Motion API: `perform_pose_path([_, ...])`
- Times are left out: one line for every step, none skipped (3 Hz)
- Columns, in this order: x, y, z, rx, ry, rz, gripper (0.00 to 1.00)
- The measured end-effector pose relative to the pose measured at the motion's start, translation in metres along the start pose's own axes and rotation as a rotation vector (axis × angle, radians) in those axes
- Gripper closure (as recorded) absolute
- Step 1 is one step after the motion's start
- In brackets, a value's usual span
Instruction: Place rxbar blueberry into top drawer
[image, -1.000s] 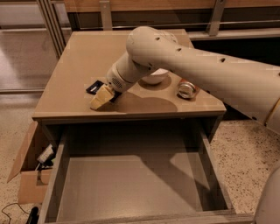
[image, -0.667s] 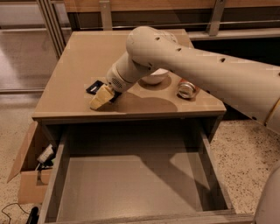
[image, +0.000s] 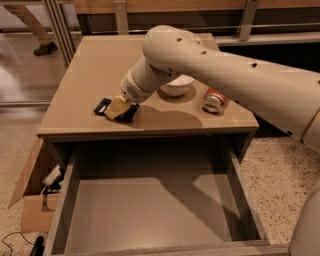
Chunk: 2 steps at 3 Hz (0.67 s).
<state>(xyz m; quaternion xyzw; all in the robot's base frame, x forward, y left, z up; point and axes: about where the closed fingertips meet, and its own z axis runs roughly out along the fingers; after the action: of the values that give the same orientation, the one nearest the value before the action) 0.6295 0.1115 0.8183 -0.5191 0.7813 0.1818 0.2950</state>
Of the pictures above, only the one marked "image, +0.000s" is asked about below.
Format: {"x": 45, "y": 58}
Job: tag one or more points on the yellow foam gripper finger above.
{"x": 119, "y": 105}

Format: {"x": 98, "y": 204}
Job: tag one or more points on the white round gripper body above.
{"x": 131, "y": 89}

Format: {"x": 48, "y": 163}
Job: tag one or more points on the dark blue rxbar wrapper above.
{"x": 125, "y": 117}

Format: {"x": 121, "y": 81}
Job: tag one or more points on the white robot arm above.
{"x": 286, "y": 97}

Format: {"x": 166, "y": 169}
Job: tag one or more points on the beige cabinet with glass top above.
{"x": 95, "y": 72}

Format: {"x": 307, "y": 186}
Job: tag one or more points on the open grey wooden drawer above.
{"x": 191, "y": 201}

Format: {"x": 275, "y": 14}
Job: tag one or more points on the white ceramic bowl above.
{"x": 177, "y": 87}

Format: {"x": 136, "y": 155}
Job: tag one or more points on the orange soda can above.
{"x": 214, "y": 101}

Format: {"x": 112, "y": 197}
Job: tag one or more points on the person's leg and shoe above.
{"x": 46, "y": 44}

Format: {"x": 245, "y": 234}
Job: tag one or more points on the white bottle in box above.
{"x": 53, "y": 177}

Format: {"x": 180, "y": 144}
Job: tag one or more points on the brown cardboard box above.
{"x": 38, "y": 210}

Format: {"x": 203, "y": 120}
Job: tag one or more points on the black device on floor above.
{"x": 38, "y": 247}

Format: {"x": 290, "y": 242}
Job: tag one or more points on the wooden metal frame bench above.
{"x": 233, "y": 22}

